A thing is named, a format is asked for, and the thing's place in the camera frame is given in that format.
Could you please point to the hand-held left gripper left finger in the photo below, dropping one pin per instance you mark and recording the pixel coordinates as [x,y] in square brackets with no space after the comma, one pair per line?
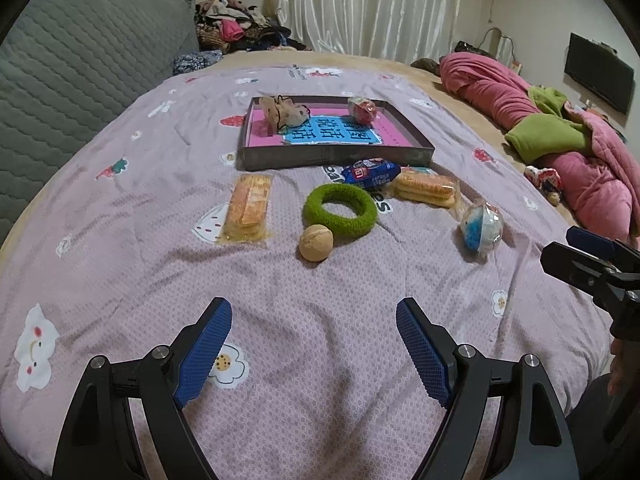
[205,355]

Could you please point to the blue snack packet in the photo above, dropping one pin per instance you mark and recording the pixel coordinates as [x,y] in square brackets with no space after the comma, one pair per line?
[372,172]

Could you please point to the white curtain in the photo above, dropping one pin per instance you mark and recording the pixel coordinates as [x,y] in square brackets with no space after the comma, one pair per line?
[375,5]

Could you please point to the pink and blue book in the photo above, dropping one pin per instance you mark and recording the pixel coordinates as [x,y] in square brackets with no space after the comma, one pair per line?
[330,132]

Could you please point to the grey quilted headboard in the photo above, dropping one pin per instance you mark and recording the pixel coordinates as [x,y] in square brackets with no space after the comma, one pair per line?
[75,85]

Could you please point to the beige spotted scrunchie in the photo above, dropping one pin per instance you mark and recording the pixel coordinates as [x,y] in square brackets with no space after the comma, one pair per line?
[287,112]

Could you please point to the green blanket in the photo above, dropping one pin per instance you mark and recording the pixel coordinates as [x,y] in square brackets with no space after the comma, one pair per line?
[540,135]

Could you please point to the green fluffy scrunchie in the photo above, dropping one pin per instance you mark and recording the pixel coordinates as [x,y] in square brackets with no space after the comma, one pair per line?
[315,205]

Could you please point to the person's right hand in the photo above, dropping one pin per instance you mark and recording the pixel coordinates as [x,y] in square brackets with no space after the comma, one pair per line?
[617,367]

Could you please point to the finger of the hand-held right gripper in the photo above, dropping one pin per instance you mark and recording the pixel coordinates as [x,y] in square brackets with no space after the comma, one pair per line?
[590,242]
[565,262]

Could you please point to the small red white doll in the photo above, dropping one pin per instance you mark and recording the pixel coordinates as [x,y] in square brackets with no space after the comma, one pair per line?
[542,177]

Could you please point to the dark grey shallow box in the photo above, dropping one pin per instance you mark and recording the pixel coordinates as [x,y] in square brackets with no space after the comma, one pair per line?
[325,157]

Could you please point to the black wall television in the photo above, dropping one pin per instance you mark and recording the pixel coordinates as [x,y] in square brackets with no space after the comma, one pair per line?
[597,72]

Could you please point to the pink quilt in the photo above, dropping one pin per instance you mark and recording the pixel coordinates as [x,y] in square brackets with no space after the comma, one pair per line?
[480,85]

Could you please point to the dark bag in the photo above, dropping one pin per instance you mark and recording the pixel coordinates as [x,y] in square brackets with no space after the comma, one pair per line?
[470,49]

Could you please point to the white metal rack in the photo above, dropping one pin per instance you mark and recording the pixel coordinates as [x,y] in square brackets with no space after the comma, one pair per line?
[505,47]

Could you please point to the walnut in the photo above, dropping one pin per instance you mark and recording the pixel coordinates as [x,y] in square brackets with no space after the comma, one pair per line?
[316,243]

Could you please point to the red and white capsule ball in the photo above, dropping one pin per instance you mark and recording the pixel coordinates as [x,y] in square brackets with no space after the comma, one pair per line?
[362,110]

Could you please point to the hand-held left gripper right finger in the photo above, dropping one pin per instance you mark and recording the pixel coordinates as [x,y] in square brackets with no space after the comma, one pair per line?
[425,355]

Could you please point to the blue floral cloth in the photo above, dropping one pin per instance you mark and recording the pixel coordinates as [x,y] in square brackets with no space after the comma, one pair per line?
[195,62]

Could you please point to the brown cloth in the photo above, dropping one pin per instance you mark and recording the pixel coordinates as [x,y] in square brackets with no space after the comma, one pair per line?
[425,66]

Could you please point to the blue and white capsule ball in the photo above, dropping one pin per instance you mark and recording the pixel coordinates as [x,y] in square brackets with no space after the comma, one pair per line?
[480,230]

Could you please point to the pile of clothes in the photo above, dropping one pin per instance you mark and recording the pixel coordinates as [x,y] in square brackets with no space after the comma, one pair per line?
[230,25]

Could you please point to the purple printed bedsheet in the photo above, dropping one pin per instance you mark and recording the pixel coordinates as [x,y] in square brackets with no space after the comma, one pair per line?
[150,260]

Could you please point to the clear biscuit packet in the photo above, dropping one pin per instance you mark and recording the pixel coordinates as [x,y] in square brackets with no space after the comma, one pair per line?
[425,187]
[247,205]

